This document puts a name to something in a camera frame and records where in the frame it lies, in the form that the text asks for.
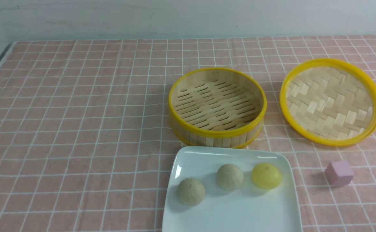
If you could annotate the beige steamed bun front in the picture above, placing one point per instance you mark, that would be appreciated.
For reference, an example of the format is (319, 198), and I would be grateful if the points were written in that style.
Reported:
(229, 177)

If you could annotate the beige steamed bun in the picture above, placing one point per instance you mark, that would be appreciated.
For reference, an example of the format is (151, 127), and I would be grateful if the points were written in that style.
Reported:
(190, 192)
(229, 177)

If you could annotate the beige steamed bun back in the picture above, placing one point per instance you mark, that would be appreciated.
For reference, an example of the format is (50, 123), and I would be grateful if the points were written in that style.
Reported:
(190, 192)

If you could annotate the yellow steamed bun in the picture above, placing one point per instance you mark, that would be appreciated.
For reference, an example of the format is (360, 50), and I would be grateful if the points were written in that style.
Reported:
(266, 176)

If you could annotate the white square ceramic plate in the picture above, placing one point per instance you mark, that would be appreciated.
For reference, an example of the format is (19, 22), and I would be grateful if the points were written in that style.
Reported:
(247, 209)

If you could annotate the yellow-rimmed bamboo steamer basket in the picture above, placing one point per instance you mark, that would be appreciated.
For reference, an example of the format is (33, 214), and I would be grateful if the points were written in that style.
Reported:
(217, 107)

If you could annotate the pink checkered tablecloth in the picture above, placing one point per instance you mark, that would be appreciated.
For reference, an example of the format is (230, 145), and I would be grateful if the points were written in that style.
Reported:
(86, 145)

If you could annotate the yellow-rimmed woven steamer lid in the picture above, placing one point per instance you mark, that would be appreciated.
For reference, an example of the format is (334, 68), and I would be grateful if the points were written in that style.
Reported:
(330, 102)

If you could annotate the small pink cube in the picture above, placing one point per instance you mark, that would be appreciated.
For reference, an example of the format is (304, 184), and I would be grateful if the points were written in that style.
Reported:
(339, 173)

